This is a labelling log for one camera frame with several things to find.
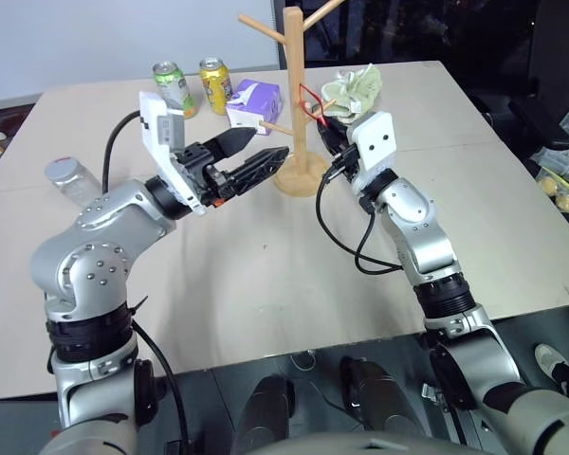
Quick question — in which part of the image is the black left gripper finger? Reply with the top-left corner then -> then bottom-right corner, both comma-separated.
227,146 -> 291,195
207,126 -> 258,160

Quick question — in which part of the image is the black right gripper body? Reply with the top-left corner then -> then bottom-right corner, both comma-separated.
330,140 -> 362,184

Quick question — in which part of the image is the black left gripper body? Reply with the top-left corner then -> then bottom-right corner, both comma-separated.
172,140 -> 248,209

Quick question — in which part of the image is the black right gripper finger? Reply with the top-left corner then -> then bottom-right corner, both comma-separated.
331,122 -> 352,155
316,117 -> 338,153

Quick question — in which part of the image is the wooden tree stand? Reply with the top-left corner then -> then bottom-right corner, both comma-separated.
237,0 -> 348,198

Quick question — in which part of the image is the purple tissue box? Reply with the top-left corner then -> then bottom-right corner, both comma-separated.
225,78 -> 284,137

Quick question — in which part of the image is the pale green cloth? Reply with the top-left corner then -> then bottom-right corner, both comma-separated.
321,64 -> 384,126

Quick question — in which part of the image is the yellow drink can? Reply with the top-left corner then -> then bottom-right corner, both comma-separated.
198,57 -> 234,117

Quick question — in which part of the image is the green drink can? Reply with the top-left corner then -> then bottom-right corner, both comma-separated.
152,61 -> 201,120

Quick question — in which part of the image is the clear jar with white lid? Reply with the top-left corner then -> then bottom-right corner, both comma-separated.
44,156 -> 101,209

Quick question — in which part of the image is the black chair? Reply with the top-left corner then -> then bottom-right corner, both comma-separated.
468,0 -> 569,154

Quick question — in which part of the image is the bag of yellow balls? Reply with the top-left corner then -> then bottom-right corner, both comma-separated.
529,88 -> 569,215

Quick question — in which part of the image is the grey white sneaker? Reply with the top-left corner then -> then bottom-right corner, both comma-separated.
534,342 -> 569,381

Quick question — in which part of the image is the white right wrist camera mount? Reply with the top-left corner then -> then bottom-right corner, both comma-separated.
346,111 -> 400,191

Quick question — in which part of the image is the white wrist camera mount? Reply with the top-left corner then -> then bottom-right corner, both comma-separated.
346,111 -> 400,191
138,90 -> 208,217

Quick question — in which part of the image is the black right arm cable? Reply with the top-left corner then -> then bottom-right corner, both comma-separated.
314,152 -> 405,276

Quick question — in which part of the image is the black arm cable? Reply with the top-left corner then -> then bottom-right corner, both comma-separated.
314,152 -> 405,276
101,110 -> 192,455

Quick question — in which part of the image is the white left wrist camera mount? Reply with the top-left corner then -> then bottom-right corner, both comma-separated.
138,90 -> 208,217

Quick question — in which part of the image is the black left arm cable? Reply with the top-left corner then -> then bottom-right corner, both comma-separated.
101,110 -> 192,455

